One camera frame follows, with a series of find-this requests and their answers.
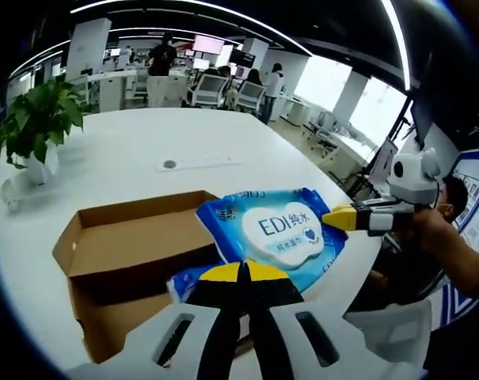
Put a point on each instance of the large dark display screen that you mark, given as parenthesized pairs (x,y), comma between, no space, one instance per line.
(421,115)

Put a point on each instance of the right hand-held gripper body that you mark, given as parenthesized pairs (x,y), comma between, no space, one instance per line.
(415,182)

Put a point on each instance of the brown cardboard shoe box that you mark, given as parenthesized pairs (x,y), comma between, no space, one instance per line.
(124,245)

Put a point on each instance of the curved ceiling light strip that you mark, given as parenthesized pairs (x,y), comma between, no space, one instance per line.
(401,41)

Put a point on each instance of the white office chair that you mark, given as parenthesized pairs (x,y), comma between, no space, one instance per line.
(209,91)
(250,97)

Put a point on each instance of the potted green plant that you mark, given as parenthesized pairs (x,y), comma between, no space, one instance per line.
(37,115)

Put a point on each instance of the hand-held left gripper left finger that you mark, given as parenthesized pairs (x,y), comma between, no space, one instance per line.
(144,356)

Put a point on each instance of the dark wall screen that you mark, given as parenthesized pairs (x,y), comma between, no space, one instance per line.
(243,56)

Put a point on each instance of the white table socket strip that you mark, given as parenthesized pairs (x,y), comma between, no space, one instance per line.
(199,162)

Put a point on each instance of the pink wall screen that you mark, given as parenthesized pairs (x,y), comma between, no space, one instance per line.
(208,43)

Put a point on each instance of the blue wet wipes soft item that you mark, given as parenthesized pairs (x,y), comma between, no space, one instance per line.
(278,229)

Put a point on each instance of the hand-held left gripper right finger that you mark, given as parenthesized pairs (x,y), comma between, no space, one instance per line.
(334,356)

